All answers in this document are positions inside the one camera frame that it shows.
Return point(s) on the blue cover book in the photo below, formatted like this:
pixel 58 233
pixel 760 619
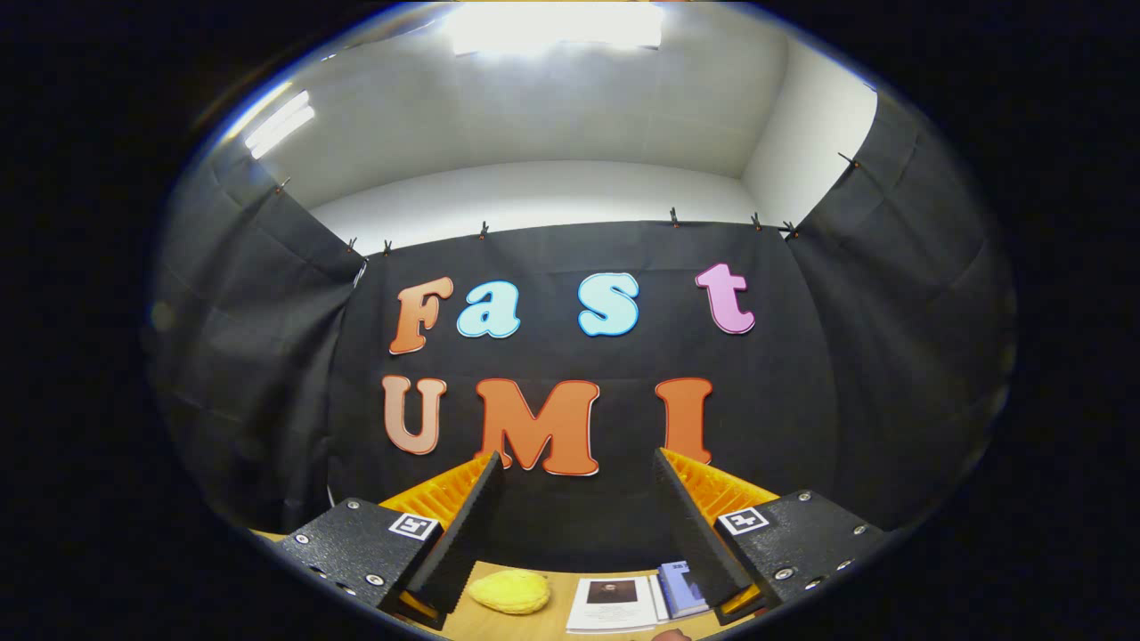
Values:
pixel 684 592

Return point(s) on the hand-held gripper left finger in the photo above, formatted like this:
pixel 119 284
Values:
pixel 468 530

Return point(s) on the row of small black clips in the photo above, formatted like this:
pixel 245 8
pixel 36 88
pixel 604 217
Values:
pixel 674 217

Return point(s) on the wide ceiling light panel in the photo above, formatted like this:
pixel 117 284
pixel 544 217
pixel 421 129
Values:
pixel 552 25

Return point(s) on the white book with portrait cover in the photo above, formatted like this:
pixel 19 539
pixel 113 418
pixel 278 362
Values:
pixel 610 614

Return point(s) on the yellow plush bun toy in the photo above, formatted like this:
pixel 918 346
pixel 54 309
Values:
pixel 509 592

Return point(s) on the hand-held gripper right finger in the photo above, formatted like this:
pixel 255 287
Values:
pixel 690 525

